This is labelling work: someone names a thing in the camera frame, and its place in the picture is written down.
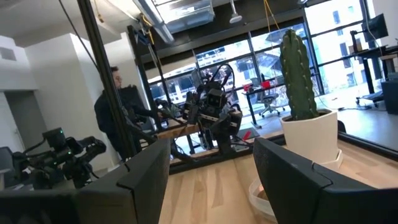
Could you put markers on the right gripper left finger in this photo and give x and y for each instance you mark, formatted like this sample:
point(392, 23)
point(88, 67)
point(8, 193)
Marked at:
point(93, 205)

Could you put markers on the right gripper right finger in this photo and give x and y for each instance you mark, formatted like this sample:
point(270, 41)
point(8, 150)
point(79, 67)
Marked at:
point(311, 199)

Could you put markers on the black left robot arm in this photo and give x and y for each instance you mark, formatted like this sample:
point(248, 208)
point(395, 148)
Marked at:
point(93, 146)

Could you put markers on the black background robot arm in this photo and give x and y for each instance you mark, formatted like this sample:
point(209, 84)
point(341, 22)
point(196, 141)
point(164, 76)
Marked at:
point(224, 137)

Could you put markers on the clear plastic tupperware container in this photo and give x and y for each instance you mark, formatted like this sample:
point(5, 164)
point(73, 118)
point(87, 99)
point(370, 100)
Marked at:
point(258, 199)

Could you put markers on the white hexagonal plant pot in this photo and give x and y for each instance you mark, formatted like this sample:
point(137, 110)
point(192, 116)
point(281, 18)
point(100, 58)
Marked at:
point(311, 137)

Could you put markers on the person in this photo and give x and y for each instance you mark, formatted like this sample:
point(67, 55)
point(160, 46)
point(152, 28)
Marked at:
point(102, 119)

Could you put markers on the dark floor mat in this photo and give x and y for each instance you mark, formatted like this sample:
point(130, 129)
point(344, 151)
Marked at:
point(255, 133)

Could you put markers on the red object on floor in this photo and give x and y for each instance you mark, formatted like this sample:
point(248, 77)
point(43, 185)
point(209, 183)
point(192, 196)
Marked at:
point(247, 135)

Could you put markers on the gray office chair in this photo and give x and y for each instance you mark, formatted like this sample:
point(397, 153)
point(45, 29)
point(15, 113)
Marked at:
point(269, 104)

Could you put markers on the wooden background table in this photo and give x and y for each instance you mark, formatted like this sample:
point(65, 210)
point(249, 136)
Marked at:
point(177, 130)

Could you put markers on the green cactus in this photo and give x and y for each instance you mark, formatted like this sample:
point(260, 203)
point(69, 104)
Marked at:
point(298, 77)

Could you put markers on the red box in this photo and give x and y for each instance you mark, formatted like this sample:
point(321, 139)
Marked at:
point(265, 84)

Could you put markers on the dark storage bin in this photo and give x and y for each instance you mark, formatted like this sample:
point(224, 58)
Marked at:
point(390, 93)

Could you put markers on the black standing desk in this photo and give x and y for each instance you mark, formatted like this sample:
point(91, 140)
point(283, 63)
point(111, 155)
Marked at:
point(368, 74)

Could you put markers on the black computer monitor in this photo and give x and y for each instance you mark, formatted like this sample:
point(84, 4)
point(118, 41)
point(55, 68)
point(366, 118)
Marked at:
point(376, 28)

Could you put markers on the white pendant lamp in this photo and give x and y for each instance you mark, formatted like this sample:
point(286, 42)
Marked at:
point(235, 18)

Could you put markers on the clear ceiling light panel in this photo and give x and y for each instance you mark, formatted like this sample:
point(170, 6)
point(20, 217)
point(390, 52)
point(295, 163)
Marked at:
point(186, 15)

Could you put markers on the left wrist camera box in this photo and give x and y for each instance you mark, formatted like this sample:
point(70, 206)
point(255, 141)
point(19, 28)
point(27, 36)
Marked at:
point(53, 138)

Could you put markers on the black upright frame post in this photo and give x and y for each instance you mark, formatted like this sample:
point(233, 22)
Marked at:
point(140, 62)
point(105, 77)

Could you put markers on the gray wall vent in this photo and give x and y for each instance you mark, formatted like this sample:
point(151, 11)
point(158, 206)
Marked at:
point(7, 53)

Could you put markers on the silver ceiling duct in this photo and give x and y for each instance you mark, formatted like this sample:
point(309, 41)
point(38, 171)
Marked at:
point(155, 21)

